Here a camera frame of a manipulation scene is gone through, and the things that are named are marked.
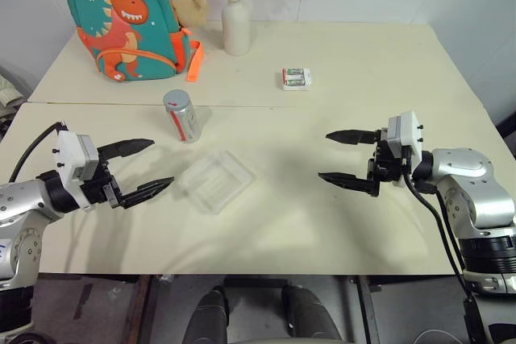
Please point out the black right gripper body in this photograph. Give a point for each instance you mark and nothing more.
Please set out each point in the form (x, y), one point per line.
(385, 162)

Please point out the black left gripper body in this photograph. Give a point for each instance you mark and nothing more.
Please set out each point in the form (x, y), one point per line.
(101, 191)

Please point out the white cushioned object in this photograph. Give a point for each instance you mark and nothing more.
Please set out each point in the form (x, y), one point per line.
(9, 92)

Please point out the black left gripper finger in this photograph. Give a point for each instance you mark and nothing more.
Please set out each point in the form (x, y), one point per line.
(127, 147)
(147, 191)

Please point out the clear plastic jar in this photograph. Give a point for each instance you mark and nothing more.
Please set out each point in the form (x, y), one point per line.
(182, 116)

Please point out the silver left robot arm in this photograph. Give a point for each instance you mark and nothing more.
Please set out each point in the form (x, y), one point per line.
(24, 207)

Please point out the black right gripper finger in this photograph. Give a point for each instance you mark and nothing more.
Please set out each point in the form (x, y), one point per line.
(348, 182)
(352, 137)

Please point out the teal dinosaur backpack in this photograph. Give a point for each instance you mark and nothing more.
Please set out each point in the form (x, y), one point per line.
(129, 21)

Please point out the clear plastic tray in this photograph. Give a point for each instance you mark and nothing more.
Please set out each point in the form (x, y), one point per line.
(217, 182)

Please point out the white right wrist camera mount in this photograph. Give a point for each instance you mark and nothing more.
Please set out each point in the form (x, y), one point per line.
(403, 130)

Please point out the tan plush toy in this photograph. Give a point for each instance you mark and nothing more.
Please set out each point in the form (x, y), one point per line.
(191, 7)

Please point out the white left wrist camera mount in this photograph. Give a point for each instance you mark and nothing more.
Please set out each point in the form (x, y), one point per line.
(70, 150)

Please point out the white ceramic vase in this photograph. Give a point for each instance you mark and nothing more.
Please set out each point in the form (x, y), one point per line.
(236, 26)

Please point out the pack of batteries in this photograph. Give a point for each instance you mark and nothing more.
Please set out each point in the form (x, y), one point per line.
(296, 78)

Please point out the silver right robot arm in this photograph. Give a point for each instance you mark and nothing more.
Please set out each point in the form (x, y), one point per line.
(479, 195)

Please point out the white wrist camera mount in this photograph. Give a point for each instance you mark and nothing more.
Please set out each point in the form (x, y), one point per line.
(403, 130)
(70, 150)

